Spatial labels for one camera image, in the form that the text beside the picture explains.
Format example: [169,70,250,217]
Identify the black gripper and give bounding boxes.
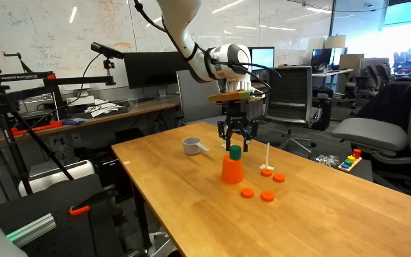
[216,100,260,154]

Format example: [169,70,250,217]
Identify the green cylinder block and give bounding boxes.
[229,144,243,161]

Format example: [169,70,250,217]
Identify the orange plastic cup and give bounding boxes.
[222,154,246,186]

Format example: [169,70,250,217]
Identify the grey measuring cup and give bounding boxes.
[182,136,212,157]

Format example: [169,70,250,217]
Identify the white peg on base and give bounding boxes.
[259,141,277,173]

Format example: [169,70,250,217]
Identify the light grey office chair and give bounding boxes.
[176,68,226,126]

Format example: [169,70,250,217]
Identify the black mesh office chair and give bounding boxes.
[263,66,320,154]

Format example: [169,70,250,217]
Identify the monitor with lit screen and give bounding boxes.
[247,44,277,73]

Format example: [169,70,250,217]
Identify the clear plastic bag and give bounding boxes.
[314,153,341,168]

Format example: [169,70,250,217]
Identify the large black monitor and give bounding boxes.
[122,50,190,90]

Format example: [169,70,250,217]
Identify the white-topped office desk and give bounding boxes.
[310,67,356,80]

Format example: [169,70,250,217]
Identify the small dark monitor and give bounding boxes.
[310,47,334,68]

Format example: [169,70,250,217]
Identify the colourful wooden stacking toy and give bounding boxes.
[337,147,364,173]

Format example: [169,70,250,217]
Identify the long wooden desk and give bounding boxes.
[0,96,184,147]

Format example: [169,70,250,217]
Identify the black low side table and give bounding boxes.
[316,154,376,183]

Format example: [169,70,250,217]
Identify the grey padded office chair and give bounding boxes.
[331,77,411,191]

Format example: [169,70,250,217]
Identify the beige monitor back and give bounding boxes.
[339,53,366,73]

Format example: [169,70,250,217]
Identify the white papers pile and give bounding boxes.
[67,93,125,118]

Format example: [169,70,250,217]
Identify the black office chairs cluster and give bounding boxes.
[344,63,394,103]

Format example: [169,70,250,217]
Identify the black equipment case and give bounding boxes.
[0,171,127,257]

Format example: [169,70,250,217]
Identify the orange clamp bar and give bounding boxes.
[9,118,65,138]

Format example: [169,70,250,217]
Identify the black tripod with boom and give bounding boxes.
[0,50,117,207]

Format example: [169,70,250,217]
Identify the silver metal bar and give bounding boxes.
[5,211,59,250]

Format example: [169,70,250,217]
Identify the wooden wrist mount plate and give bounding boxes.
[207,90,267,104]

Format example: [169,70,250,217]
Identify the black stereo camera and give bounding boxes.
[89,40,127,61]

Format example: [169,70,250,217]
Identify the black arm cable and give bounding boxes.
[133,0,283,80]

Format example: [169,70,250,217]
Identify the orange handle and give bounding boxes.
[67,203,93,218]

